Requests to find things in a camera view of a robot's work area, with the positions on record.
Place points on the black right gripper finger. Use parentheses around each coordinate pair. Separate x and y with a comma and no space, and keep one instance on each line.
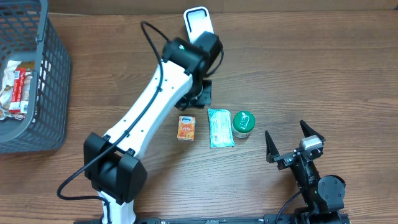
(271,150)
(308,131)

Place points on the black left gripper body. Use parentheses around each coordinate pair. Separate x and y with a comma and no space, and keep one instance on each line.
(198,99)

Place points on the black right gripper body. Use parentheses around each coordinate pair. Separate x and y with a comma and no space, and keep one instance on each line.
(309,171)

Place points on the orange Kleenex tissue pack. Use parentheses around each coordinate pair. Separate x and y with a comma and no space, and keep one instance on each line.
(186,128)

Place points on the teal wet wipes pack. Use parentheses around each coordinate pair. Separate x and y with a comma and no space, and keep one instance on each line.
(220,128)

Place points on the green lid jar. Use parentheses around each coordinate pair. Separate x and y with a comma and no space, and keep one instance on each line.
(243,123)

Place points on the red snack stick packet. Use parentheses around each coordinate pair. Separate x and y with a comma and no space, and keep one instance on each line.
(19,77)

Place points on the brown white snack bag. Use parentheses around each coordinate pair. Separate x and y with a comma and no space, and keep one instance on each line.
(7,89)

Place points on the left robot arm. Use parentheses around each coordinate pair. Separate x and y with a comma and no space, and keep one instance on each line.
(113,161)

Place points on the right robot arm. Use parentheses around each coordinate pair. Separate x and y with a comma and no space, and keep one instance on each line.
(319,199)

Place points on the white barcode scanner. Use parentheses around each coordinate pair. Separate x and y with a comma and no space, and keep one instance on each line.
(197,20)

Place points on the grey plastic mesh basket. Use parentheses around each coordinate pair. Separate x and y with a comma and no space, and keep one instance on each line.
(27,35)

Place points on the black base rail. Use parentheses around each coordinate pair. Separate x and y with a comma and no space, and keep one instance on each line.
(205,221)

